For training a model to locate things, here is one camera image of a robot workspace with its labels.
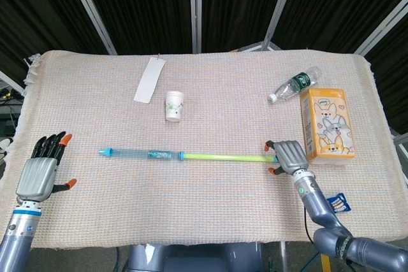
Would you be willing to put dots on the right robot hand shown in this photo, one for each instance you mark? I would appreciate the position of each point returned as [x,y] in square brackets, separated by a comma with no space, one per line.
[291,155]

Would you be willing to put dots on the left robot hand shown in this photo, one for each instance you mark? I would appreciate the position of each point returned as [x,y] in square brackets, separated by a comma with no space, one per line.
[36,178]

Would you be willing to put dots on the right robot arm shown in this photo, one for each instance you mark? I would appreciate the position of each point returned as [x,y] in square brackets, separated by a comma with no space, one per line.
[322,218]

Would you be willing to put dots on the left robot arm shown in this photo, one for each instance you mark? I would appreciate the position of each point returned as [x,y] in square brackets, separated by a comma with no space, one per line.
[19,233]

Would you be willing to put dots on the orange corgi tissue pack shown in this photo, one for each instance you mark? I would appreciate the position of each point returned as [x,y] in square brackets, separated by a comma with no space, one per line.
[330,125]

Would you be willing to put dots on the blue snack packet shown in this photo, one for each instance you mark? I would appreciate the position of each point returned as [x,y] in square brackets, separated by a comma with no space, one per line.
[339,203]

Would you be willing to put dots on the clear plastic water bottle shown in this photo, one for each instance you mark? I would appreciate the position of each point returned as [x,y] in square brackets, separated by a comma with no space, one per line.
[293,86]

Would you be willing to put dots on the beige woven table cloth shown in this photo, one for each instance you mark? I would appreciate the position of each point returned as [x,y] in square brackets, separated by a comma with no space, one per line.
[204,205]

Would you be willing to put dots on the yellow table leg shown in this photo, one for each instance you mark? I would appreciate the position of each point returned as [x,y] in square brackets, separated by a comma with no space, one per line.
[325,262]

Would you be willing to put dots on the white paper cup green print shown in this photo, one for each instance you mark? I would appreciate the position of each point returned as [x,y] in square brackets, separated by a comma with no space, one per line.
[174,106]

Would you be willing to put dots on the grey robot torso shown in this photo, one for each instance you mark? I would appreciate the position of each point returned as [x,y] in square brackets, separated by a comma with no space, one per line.
[194,257]

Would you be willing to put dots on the white paper strip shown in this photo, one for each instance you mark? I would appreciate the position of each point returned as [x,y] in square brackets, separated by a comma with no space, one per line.
[149,81]

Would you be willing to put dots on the grey partition frame post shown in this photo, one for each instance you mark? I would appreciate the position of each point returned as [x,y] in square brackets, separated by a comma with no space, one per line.
[90,11]
[379,33]
[280,7]
[195,7]

